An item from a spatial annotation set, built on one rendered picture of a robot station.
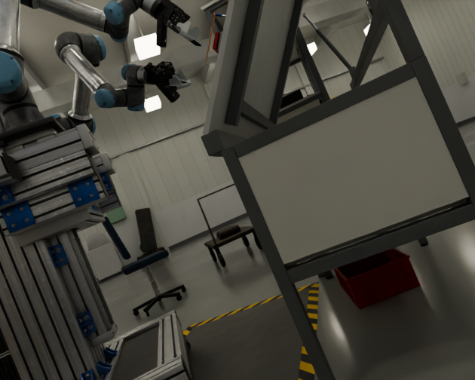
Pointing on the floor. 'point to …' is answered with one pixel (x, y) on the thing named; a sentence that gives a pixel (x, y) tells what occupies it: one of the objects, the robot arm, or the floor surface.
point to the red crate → (377, 277)
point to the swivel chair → (142, 268)
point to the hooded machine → (103, 256)
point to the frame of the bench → (421, 65)
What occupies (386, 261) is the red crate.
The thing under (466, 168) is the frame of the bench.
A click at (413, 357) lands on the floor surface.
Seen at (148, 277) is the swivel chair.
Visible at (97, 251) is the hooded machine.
